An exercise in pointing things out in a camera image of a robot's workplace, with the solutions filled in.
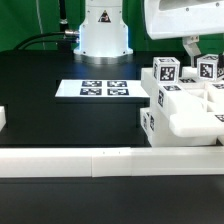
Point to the white chair back frame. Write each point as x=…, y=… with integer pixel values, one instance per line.
x=170, y=96

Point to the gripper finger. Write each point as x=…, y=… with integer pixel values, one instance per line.
x=190, y=44

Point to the white left fence piece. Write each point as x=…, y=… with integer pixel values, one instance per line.
x=2, y=117

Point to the tagged white cube nut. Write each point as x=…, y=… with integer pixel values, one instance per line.
x=166, y=69

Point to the white front fence rail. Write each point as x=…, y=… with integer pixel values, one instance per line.
x=110, y=162

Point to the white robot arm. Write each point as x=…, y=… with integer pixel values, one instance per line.
x=103, y=35

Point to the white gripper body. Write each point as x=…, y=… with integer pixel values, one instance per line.
x=181, y=18

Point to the white marker base plate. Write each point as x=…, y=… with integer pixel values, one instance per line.
x=72, y=88

